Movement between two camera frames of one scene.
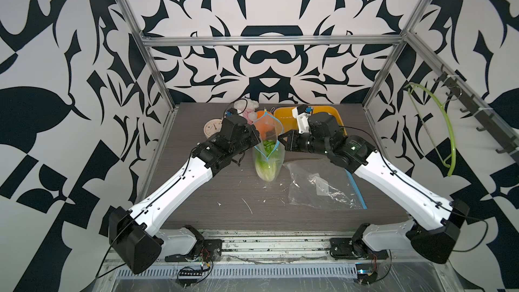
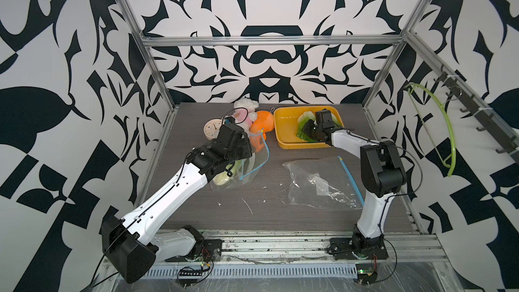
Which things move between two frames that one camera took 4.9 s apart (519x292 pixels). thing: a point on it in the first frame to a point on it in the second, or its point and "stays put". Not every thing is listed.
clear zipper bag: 322,183 stays put
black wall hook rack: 455,86 stays put
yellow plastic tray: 284,119 stays put
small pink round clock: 211,126 stays put
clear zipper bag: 269,157 to 244,171
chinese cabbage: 267,163 to 232,172
